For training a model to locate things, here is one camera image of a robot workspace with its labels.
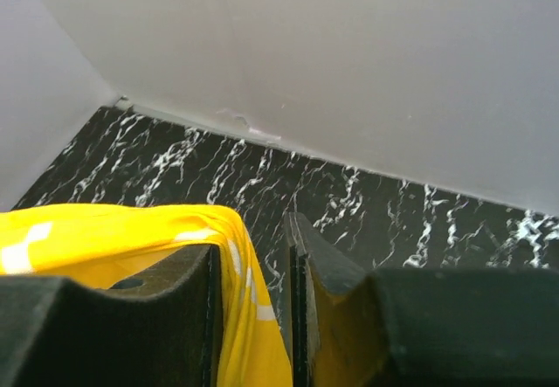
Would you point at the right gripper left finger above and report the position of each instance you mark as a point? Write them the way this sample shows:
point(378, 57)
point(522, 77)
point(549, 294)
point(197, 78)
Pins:
point(160, 327)

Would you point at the yellow Pikachu pillowcase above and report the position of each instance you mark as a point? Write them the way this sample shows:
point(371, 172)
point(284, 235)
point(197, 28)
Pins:
point(100, 244)

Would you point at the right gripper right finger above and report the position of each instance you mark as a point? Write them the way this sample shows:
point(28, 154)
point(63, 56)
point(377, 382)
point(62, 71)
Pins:
point(417, 327)

